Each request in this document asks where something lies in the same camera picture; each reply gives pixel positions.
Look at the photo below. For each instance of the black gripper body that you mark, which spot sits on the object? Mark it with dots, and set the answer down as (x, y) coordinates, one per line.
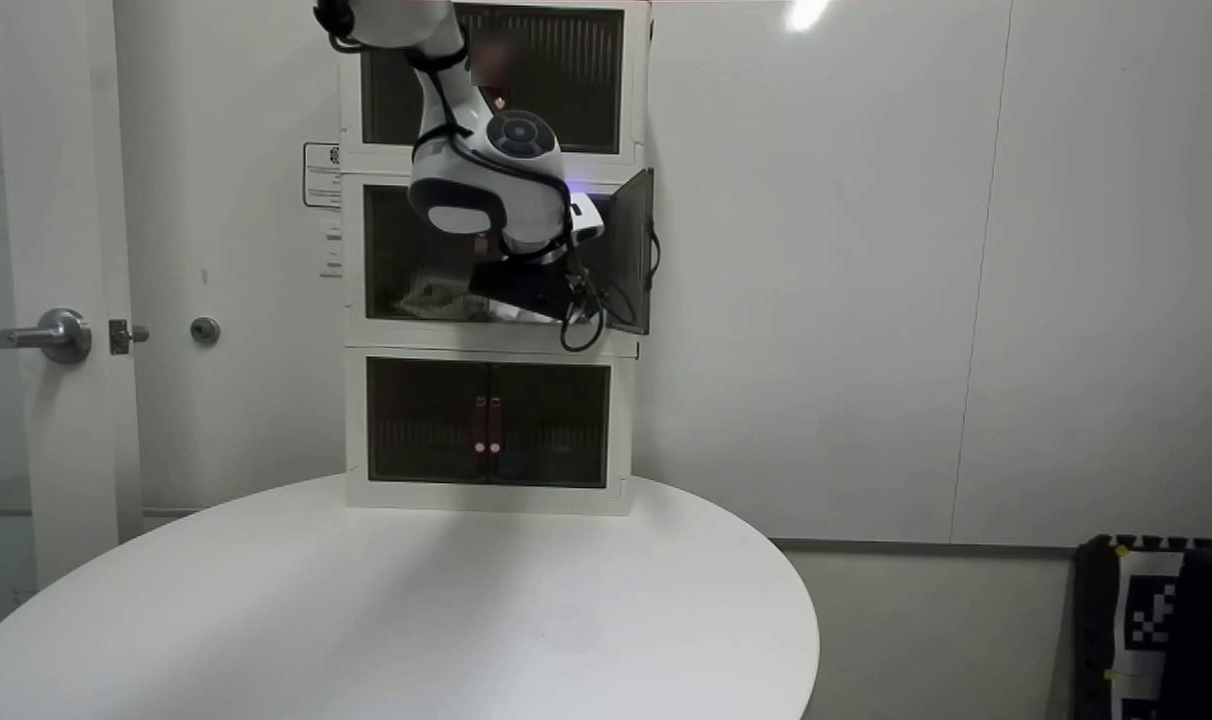
(527, 280)

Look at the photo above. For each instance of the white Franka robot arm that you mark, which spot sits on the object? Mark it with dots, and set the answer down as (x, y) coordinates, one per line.
(478, 145)

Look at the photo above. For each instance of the translucent cabinet compartment door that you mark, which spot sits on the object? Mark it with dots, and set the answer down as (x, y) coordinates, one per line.
(631, 252)

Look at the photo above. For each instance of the white three-tier storage cabinet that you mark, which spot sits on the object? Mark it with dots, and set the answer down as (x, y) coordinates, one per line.
(489, 443)

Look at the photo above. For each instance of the round silver door stop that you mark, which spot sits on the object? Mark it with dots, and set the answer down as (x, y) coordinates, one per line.
(204, 331)

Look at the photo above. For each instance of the door latch plate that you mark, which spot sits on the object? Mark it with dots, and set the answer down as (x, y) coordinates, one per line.
(127, 338)

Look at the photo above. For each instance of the white room door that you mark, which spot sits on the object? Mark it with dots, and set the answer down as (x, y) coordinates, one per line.
(65, 334)

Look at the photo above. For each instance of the black patterned box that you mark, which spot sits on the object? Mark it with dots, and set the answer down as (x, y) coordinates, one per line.
(1158, 626)

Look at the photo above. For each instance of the white wall sign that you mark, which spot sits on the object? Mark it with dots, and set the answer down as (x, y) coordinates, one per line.
(320, 173)

